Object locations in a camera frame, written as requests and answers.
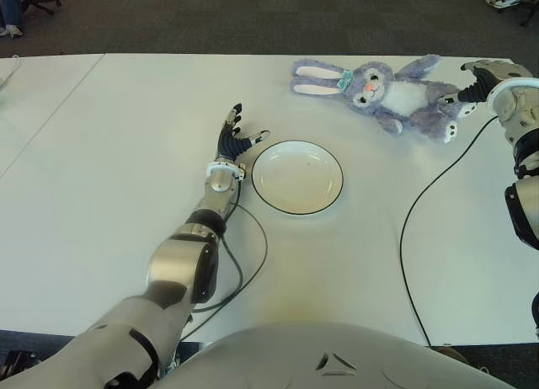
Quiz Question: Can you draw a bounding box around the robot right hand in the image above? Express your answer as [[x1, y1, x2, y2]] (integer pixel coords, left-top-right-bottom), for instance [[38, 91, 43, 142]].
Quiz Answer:
[[439, 59, 534, 119]]

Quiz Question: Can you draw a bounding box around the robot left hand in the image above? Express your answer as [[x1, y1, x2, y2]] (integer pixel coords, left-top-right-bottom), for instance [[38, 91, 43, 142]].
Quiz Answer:
[[214, 103, 271, 163]]

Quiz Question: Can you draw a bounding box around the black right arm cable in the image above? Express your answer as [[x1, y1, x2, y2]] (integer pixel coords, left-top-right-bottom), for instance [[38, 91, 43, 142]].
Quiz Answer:
[[399, 115, 500, 348]]

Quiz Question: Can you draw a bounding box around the silver robot torso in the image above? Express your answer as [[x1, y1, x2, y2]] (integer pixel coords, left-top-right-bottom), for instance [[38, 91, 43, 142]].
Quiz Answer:
[[157, 320, 521, 389]]

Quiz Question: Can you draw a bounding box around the white plate black rim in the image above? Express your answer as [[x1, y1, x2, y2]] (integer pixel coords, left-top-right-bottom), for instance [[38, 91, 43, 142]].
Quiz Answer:
[[251, 140, 344, 216]]

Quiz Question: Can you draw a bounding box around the person leg with white sneaker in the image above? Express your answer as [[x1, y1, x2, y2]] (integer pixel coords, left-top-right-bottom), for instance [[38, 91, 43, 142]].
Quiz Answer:
[[0, 0, 24, 39]]

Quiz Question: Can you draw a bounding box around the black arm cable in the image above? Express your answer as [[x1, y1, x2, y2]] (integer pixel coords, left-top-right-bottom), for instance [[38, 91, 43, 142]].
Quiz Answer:
[[180, 201, 270, 344], [399, 115, 500, 348]]

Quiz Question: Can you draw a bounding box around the purple plush bunny doll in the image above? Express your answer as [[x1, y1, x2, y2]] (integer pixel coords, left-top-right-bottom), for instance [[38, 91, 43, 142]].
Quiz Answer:
[[289, 54, 475, 145]]

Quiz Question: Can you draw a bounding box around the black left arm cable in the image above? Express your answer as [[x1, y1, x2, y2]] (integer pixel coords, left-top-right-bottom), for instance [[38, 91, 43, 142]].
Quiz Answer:
[[180, 201, 270, 344]]

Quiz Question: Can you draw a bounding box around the black office chair base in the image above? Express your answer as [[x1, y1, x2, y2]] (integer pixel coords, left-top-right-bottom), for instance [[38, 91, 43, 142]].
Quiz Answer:
[[19, 0, 62, 15], [520, 0, 539, 28]]

